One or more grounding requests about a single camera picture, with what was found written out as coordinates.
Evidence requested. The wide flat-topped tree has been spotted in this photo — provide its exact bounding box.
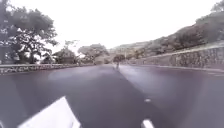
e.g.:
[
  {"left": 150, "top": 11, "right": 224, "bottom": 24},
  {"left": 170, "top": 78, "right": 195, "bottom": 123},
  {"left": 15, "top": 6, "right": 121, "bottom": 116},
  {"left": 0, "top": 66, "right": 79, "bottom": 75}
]
[{"left": 77, "top": 43, "right": 110, "bottom": 65}]

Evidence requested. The dark asphalt road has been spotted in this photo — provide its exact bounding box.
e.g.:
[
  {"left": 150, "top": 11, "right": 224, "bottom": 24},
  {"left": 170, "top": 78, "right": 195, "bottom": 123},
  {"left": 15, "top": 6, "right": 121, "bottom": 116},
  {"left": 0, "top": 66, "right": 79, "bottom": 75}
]
[{"left": 0, "top": 63, "right": 224, "bottom": 128}]

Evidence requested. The low rounded tree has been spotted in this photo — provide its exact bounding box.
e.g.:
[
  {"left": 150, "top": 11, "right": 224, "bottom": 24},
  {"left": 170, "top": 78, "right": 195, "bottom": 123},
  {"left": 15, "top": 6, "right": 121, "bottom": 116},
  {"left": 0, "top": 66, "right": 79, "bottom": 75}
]
[{"left": 52, "top": 47, "right": 80, "bottom": 65}]

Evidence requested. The tall stone retaining wall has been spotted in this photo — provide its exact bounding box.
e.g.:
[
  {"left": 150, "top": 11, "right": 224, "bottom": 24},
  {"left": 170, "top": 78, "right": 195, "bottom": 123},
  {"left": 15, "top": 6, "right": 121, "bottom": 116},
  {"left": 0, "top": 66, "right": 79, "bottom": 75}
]
[{"left": 125, "top": 44, "right": 224, "bottom": 71}]

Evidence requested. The wooded hillside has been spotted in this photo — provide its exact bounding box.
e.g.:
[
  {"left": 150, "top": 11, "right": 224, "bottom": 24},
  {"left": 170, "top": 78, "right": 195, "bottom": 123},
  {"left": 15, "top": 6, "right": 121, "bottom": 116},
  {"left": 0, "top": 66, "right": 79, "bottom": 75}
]
[{"left": 109, "top": 0, "right": 224, "bottom": 62}]

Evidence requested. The small roadside tree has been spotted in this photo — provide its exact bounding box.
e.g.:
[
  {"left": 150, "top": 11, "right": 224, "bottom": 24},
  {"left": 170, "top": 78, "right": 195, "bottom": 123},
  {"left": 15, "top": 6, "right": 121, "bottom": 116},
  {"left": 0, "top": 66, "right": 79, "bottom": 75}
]
[{"left": 112, "top": 53, "right": 127, "bottom": 65}]

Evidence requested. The robot's own part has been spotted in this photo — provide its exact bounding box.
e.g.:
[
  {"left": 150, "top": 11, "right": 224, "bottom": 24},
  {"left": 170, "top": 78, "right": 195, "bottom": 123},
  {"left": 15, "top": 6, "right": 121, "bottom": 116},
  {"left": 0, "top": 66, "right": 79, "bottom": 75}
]
[
  {"left": 141, "top": 118, "right": 156, "bottom": 128},
  {"left": 71, "top": 120, "right": 82, "bottom": 128}
]

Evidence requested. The group of dark trees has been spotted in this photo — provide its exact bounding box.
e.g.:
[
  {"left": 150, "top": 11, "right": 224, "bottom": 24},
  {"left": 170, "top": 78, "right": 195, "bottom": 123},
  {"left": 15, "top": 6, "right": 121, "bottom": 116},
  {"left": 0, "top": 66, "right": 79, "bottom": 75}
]
[{"left": 0, "top": 0, "right": 60, "bottom": 66}]

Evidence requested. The low stone wall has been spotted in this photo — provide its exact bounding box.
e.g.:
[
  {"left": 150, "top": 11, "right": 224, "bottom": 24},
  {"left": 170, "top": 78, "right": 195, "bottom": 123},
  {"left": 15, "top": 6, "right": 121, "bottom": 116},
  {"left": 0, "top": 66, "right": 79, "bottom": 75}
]
[{"left": 0, "top": 62, "right": 98, "bottom": 76}]

